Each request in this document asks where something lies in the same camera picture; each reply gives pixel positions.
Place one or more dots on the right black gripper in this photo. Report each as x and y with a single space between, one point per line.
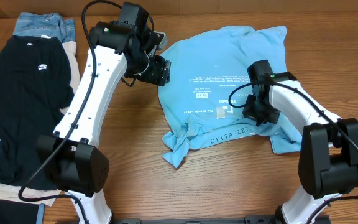
248 112

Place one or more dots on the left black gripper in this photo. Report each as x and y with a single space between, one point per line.
159 73

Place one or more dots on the light blue printed t-shirt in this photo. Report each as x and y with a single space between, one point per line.
208 85

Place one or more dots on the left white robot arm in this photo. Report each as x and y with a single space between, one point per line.
125 48

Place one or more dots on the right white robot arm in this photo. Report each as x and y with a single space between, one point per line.
328 161

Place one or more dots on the blue denim jeans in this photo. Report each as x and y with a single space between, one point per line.
50 25

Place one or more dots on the black t-shirt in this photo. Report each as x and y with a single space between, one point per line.
35 86

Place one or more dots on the beige garment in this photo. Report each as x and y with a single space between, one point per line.
9 192

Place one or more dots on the dark garment with blue trim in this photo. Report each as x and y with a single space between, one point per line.
21 213

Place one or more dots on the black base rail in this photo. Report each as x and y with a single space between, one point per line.
197 221

